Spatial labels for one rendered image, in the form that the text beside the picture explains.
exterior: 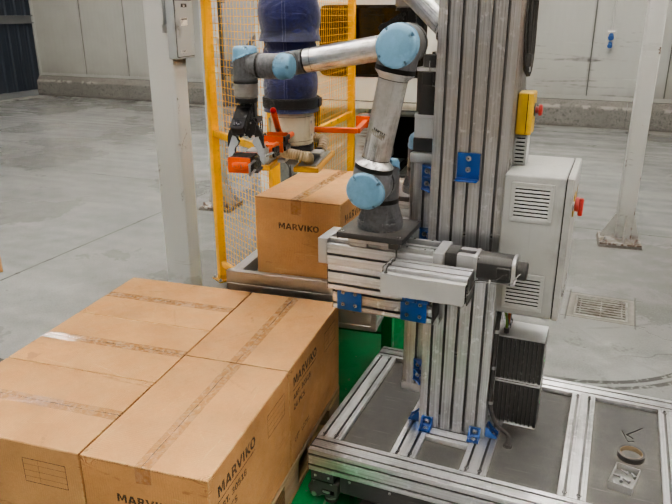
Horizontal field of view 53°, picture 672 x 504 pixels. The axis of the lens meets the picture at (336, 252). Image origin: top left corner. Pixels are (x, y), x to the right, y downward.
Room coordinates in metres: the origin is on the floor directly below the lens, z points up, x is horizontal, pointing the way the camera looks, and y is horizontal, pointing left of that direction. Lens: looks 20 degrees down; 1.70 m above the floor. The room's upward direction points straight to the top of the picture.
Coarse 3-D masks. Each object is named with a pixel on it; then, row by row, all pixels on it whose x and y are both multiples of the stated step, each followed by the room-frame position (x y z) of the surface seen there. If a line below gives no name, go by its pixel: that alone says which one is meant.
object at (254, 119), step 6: (240, 102) 2.07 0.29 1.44; (246, 102) 2.07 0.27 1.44; (252, 102) 2.08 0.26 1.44; (252, 108) 2.13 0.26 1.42; (252, 114) 2.12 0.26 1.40; (252, 120) 2.08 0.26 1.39; (258, 120) 2.11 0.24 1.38; (252, 126) 2.07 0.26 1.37; (246, 132) 2.08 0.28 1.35; (252, 132) 2.07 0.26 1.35
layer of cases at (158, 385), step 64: (128, 320) 2.41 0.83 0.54; (192, 320) 2.41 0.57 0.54; (256, 320) 2.41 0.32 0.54; (320, 320) 2.41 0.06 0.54; (0, 384) 1.93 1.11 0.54; (64, 384) 1.93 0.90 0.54; (128, 384) 1.93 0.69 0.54; (192, 384) 1.93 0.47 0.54; (256, 384) 1.93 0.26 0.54; (320, 384) 2.34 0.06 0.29; (0, 448) 1.64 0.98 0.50; (64, 448) 1.58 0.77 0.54; (128, 448) 1.58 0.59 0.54; (192, 448) 1.58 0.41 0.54; (256, 448) 1.74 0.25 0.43
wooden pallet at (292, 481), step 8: (336, 392) 2.54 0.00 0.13; (336, 400) 2.54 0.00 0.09; (328, 408) 2.45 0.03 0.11; (336, 408) 2.54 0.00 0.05; (320, 416) 2.34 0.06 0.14; (328, 416) 2.45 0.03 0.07; (320, 424) 2.46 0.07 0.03; (312, 432) 2.23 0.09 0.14; (312, 440) 2.35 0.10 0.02; (304, 448) 2.14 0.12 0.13; (304, 456) 2.24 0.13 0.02; (296, 464) 2.06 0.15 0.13; (304, 464) 2.19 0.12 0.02; (288, 472) 1.99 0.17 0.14; (296, 472) 2.06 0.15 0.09; (304, 472) 2.14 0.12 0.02; (288, 480) 1.98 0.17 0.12; (296, 480) 2.05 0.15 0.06; (280, 488) 1.90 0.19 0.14; (288, 488) 1.98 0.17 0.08; (296, 488) 2.05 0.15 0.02; (280, 496) 1.95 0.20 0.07; (288, 496) 1.97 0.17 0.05
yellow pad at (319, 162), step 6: (330, 150) 2.80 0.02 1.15; (324, 156) 2.68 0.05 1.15; (330, 156) 2.72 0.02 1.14; (300, 162) 2.59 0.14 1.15; (318, 162) 2.57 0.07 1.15; (324, 162) 2.60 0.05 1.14; (294, 168) 2.50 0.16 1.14; (300, 168) 2.50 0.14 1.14; (306, 168) 2.50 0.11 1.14; (312, 168) 2.49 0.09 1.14; (318, 168) 2.49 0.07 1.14
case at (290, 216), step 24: (264, 192) 2.87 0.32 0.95; (288, 192) 2.87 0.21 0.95; (312, 192) 2.87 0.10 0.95; (336, 192) 2.87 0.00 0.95; (264, 216) 2.80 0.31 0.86; (288, 216) 2.76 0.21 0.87; (312, 216) 2.72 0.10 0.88; (336, 216) 2.68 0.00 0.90; (264, 240) 2.80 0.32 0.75; (288, 240) 2.76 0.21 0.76; (312, 240) 2.72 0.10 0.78; (264, 264) 2.81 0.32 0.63; (288, 264) 2.76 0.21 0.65; (312, 264) 2.72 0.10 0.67
